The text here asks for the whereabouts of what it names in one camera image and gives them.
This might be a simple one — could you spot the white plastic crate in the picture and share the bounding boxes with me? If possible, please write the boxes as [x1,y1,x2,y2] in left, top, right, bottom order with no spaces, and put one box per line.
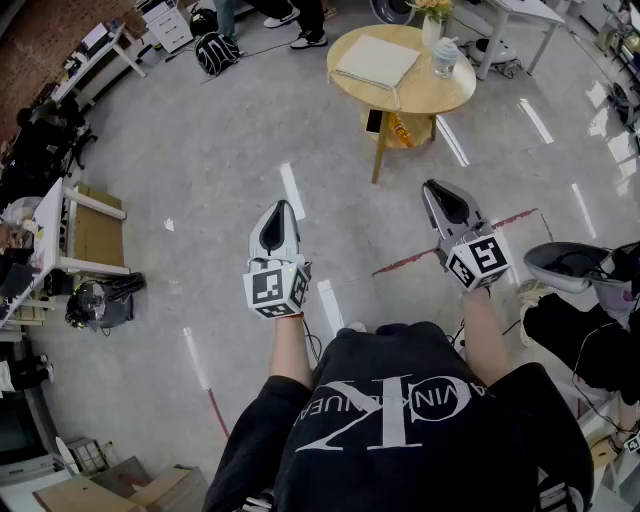
[64,437,115,475]

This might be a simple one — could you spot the brown cardboard sheet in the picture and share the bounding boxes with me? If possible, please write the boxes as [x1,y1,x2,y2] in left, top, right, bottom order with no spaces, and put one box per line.
[73,182,126,269]

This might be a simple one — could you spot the black helmet with green trim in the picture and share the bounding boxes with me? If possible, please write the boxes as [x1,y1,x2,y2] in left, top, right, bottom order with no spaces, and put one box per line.
[189,4,219,36]

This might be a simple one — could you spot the white desk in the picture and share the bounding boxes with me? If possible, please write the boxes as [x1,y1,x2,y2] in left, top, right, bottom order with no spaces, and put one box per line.
[447,0,567,82]
[52,22,149,109]

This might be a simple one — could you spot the white table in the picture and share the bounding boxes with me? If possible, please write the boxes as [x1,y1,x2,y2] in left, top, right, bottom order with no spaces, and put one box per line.
[0,177,129,329]

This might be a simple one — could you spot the orange snack packet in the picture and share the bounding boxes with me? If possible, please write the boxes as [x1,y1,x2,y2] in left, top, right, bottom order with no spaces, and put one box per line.
[387,112,416,149]

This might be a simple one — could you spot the person's black trousers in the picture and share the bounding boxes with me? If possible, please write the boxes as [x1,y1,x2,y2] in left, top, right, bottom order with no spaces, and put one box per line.
[329,321,454,366]

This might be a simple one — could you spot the beige cloth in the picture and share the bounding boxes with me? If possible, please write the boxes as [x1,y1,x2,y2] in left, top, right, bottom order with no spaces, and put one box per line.
[329,33,422,109]

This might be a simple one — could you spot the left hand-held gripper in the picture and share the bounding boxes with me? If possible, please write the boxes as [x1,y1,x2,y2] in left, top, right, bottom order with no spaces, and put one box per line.
[243,199,314,321]

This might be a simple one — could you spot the person's left forearm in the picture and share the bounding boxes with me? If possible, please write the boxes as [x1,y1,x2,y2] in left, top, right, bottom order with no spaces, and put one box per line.
[268,312,316,392]

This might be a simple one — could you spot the person's right forearm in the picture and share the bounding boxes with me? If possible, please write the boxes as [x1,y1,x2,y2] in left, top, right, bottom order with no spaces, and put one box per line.
[460,287,515,390]

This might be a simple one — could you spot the glass jar with blue lid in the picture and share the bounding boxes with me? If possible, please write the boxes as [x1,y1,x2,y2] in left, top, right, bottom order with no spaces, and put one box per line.
[430,35,459,80]

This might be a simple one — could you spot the brown cardboard box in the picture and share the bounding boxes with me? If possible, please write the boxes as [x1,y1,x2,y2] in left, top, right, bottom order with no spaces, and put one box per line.
[127,464,209,512]
[32,474,151,512]

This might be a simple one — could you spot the round wooden side table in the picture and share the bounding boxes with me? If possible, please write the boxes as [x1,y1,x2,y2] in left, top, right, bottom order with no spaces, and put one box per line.
[327,24,477,185]

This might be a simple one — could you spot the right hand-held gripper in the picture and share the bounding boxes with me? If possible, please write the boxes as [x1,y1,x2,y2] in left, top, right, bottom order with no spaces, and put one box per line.
[422,178,514,292]

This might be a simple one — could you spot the black office chair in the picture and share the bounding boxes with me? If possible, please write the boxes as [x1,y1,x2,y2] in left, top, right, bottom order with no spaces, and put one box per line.
[12,97,100,177]

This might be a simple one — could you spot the white vase with flowers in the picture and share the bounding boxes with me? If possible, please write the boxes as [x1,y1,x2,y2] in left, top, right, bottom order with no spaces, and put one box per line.
[405,0,455,49]

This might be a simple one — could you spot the person's black printed shirt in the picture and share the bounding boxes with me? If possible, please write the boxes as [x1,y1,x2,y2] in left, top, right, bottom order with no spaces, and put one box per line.
[202,344,596,512]

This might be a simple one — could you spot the grey shell chair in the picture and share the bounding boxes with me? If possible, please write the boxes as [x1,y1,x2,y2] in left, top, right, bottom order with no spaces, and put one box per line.
[369,0,417,26]
[523,242,615,295]

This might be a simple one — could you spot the white drawer cabinet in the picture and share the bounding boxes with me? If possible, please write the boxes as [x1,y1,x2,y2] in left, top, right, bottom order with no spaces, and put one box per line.
[141,0,195,55]

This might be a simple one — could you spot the white wheeled device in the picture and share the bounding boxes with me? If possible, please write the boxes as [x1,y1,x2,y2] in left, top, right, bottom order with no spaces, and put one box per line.
[464,37,525,77]

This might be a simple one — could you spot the black monitor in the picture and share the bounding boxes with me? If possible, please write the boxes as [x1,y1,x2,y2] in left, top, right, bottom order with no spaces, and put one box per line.
[0,389,54,466]

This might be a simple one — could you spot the black backpack with white stripes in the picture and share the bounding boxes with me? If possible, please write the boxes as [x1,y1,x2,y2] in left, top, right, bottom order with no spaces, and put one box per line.
[194,32,242,77]

